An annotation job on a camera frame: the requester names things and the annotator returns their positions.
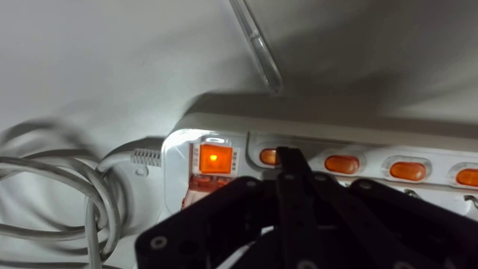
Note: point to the white power strip orange switches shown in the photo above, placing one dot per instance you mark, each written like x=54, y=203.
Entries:
x=208, y=149

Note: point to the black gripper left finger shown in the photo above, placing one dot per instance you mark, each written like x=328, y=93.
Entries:
x=207, y=232

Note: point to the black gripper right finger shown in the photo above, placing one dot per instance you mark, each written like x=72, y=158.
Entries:
x=396, y=230

